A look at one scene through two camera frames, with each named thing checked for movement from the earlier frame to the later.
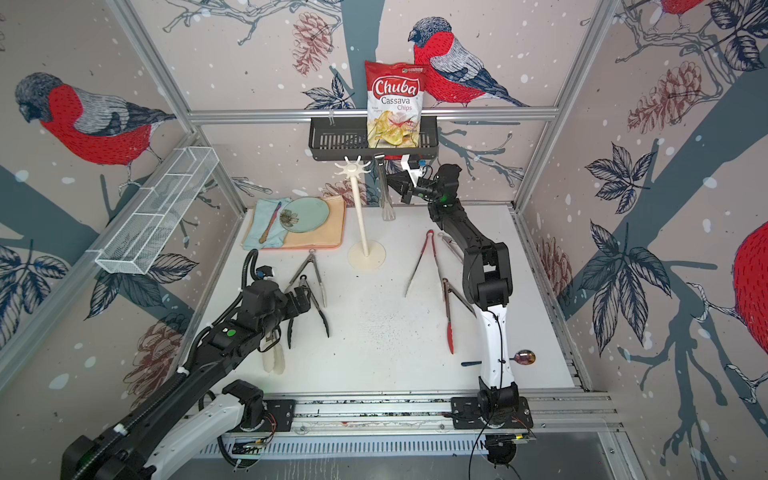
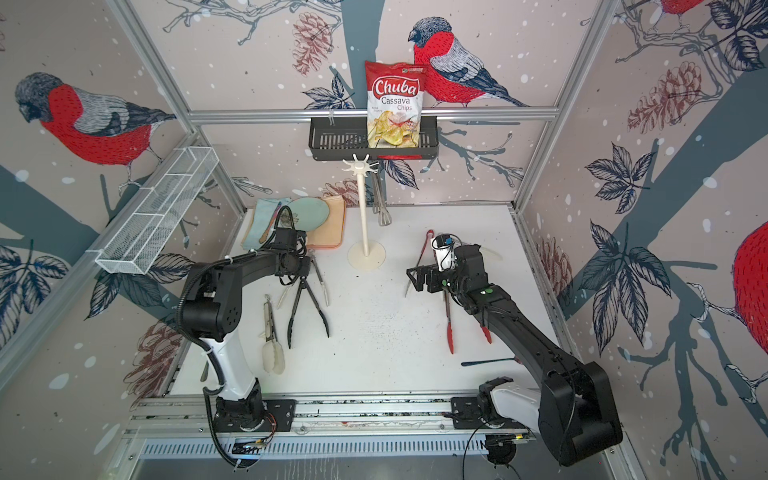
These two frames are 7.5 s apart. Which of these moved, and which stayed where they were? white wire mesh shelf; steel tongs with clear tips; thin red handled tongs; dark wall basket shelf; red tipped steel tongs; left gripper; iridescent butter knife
Moved: steel tongs with clear tips; left gripper
Stayed: red tipped steel tongs; thin red handled tongs; white wire mesh shelf; dark wall basket shelf; iridescent butter knife
